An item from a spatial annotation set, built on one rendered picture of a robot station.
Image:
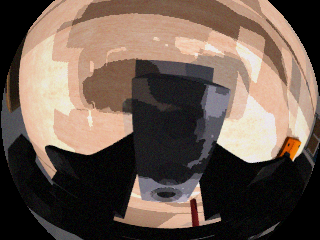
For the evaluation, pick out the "dark red peg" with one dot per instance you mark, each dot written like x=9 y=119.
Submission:
x=195 y=219

